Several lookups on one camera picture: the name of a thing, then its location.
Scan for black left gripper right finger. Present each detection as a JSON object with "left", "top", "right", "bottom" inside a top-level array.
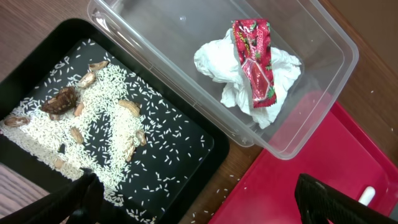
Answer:
[{"left": 295, "top": 174, "right": 397, "bottom": 224}]

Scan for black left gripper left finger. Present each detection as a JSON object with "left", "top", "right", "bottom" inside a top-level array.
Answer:
[{"left": 1, "top": 168, "right": 104, "bottom": 224}]

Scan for white plastic spoon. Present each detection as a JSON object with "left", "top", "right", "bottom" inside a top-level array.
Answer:
[{"left": 358, "top": 186, "right": 376, "bottom": 206}]

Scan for white napkin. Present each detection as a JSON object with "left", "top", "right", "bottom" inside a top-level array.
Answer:
[{"left": 194, "top": 29, "right": 301, "bottom": 129}]

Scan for red snack wrapper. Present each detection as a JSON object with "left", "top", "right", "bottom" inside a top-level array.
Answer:
[{"left": 232, "top": 19, "right": 277, "bottom": 108}]

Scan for red serving tray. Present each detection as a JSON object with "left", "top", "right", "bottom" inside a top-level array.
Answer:
[{"left": 211, "top": 91, "right": 397, "bottom": 223}]

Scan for spilled rice and peanut shells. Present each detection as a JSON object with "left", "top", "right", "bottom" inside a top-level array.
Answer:
[{"left": 1, "top": 39, "right": 213, "bottom": 223}]

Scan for black plastic tray bin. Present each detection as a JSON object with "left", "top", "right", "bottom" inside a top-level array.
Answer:
[{"left": 1, "top": 19, "right": 229, "bottom": 223}]

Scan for clear plastic bin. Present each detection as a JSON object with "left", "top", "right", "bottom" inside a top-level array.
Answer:
[{"left": 87, "top": 0, "right": 359, "bottom": 160}]

